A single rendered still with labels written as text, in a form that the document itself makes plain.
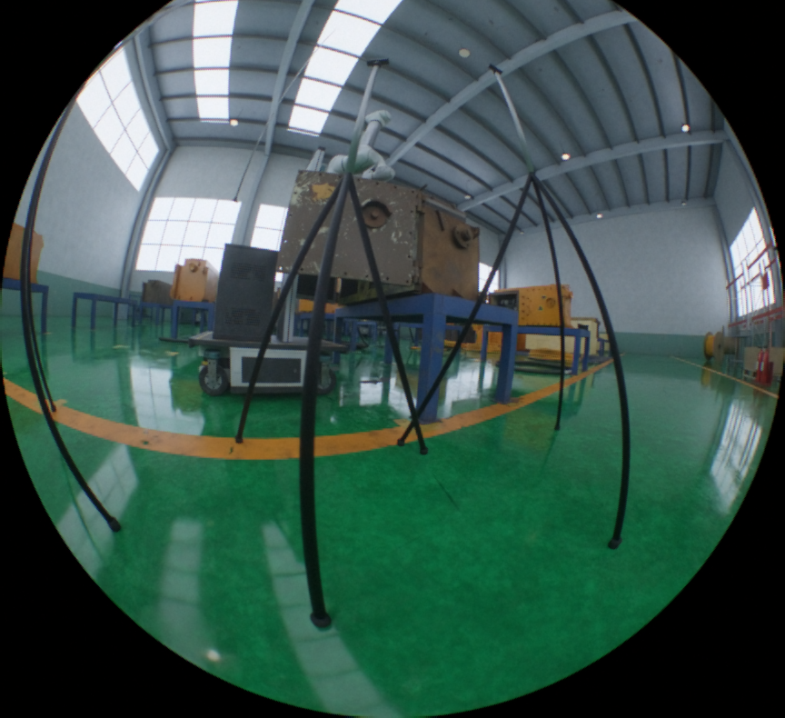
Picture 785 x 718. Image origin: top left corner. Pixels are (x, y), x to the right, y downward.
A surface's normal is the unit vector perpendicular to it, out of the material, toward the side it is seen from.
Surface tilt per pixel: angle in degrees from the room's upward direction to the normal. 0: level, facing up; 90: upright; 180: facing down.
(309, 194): 90
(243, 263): 90
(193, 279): 90
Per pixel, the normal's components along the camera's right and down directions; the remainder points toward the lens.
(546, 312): -0.87, -0.07
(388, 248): 0.30, 0.00
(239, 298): 0.59, 0.03
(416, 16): -0.07, 1.00
